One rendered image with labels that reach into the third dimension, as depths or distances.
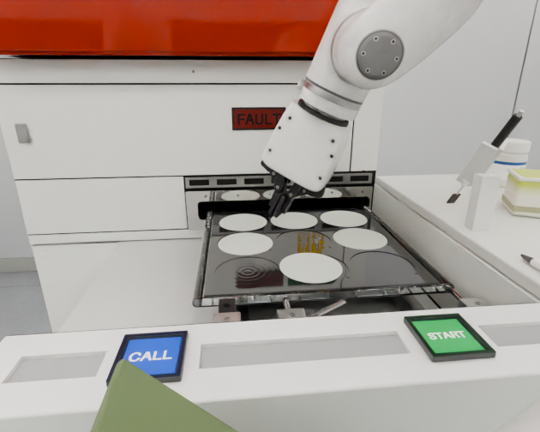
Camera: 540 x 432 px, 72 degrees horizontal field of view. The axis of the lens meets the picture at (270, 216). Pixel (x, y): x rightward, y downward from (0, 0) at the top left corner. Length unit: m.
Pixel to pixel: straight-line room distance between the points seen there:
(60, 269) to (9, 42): 0.49
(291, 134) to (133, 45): 0.40
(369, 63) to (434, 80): 2.23
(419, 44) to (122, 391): 0.38
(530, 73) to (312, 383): 2.80
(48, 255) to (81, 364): 0.67
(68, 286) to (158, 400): 0.85
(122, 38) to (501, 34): 2.40
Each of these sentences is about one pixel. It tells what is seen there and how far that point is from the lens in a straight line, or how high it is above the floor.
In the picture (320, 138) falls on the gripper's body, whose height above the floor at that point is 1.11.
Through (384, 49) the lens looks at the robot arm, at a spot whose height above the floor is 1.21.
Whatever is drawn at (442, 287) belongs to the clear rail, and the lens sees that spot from 0.60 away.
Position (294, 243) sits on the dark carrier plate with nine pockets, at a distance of 0.68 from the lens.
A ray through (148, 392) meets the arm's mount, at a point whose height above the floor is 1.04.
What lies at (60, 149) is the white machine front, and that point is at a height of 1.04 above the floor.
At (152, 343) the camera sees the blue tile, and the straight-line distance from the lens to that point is 0.36.
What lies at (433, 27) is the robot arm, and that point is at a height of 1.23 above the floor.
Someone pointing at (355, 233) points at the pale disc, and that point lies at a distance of 0.74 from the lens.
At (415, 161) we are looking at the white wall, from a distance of 2.67.
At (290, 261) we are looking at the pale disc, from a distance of 0.61.
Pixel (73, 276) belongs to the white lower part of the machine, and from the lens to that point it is 1.03.
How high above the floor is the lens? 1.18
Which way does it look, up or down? 20 degrees down
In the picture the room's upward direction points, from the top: straight up
